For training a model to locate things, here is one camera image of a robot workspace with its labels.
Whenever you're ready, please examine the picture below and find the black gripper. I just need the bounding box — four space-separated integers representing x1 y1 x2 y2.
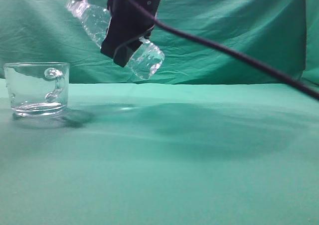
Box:
80 0 171 68

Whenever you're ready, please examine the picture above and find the clear plastic water bottle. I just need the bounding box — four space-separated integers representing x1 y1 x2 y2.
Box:
66 0 165 79

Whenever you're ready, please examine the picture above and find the clear glass mug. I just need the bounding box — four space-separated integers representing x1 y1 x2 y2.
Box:
3 62 70 117

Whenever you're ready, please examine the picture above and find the green table cloth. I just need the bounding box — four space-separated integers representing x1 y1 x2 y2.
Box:
0 81 319 225

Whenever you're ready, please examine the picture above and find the green backdrop cloth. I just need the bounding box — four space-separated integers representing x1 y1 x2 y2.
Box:
0 0 319 84

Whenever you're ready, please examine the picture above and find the black cable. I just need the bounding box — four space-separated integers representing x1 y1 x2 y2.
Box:
115 0 319 100

